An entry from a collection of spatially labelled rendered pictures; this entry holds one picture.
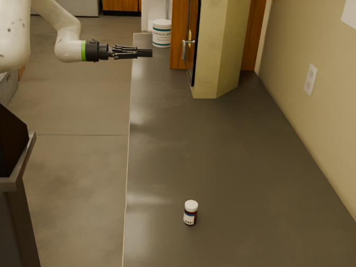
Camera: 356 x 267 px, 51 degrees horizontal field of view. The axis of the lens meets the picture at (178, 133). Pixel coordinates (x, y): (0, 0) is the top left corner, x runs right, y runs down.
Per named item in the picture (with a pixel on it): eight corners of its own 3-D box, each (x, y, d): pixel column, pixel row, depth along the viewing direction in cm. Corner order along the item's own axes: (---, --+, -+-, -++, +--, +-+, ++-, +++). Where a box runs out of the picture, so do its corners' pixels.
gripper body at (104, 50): (98, 46, 162) (119, 47, 163) (99, 39, 169) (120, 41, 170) (98, 62, 166) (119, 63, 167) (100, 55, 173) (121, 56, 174)
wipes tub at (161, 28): (171, 41, 249) (172, 19, 241) (172, 48, 238) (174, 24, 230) (152, 41, 248) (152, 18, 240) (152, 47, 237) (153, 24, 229)
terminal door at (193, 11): (186, 64, 202) (192, -14, 181) (193, 88, 176) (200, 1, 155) (185, 64, 202) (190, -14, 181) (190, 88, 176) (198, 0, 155)
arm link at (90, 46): (88, 58, 174) (86, 66, 166) (86, 34, 168) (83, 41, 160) (101, 59, 175) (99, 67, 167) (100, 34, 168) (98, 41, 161)
